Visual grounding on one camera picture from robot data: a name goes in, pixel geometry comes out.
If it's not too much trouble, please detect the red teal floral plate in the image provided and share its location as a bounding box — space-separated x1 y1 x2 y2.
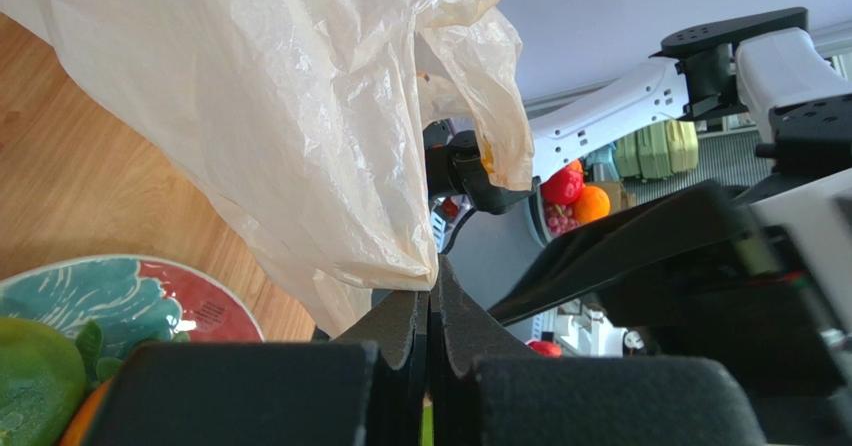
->
1 254 264 358

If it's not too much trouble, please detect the translucent beige plastic bag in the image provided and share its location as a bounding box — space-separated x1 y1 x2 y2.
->
1 0 534 336

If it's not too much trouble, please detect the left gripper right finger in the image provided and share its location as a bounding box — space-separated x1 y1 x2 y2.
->
429 257 766 445

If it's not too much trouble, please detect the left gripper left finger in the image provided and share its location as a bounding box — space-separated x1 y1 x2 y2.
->
84 291 429 445

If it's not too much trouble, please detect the green round fruit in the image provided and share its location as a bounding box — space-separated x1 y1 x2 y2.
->
1 317 87 445

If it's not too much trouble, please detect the orange fruit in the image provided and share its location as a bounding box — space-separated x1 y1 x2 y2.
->
57 380 112 446

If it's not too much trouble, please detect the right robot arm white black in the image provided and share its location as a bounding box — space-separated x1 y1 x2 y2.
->
490 7 851 445

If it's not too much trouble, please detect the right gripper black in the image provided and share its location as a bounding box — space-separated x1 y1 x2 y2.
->
490 170 851 445

